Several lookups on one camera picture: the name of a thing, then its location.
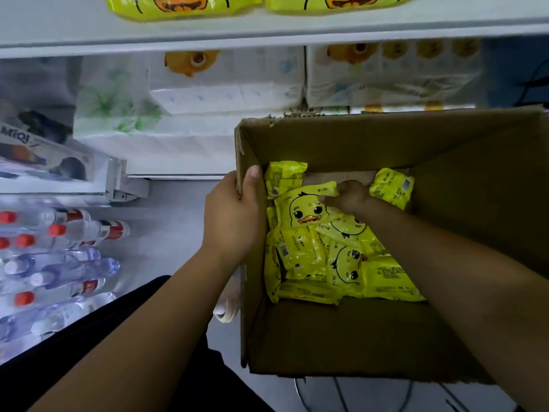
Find person's right hand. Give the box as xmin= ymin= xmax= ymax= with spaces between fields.
xmin=321 ymin=178 xmax=379 ymax=218

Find person's left hand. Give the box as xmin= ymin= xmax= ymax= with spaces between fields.
xmin=201 ymin=164 xmax=267 ymax=267

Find brown cardboard box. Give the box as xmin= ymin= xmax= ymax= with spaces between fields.
xmin=234 ymin=107 xmax=549 ymax=385

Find white metal shelf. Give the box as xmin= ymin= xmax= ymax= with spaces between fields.
xmin=0 ymin=0 xmax=549 ymax=181

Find person's left forearm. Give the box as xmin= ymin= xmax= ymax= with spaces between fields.
xmin=30 ymin=248 xmax=237 ymax=412

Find person's right forearm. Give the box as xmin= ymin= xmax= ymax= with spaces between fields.
xmin=356 ymin=197 xmax=549 ymax=412

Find person's left cream clog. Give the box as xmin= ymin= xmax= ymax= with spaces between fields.
xmin=214 ymin=279 xmax=244 ymax=324

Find white pegboard shelf unit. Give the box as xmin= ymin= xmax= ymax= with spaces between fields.
xmin=0 ymin=159 xmax=151 ymax=207

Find white duck tissue pack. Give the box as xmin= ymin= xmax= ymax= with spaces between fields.
xmin=304 ymin=38 xmax=483 ymax=110
xmin=148 ymin=47 xmax=307 ymax=117

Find person's black trousers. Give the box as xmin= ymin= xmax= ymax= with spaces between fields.
xmin=0 ymin=274 xmax=276 ymax=412

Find green white tissue pack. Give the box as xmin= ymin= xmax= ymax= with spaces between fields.
xmin=73 ymin=56 xmax=237 ymax=164

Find pack of red-capped bottles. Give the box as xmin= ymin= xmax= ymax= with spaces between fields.
xmin=0 ymin=205 xmax=132 ymax=366

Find MIQI boxes with fruit print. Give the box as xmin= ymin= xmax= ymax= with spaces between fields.
xmin=0 ymin=107 xmax=113 ymax=194

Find metal frame stool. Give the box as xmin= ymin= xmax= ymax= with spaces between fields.
xmin=292 ymin=377 xmax=473 ymax=412

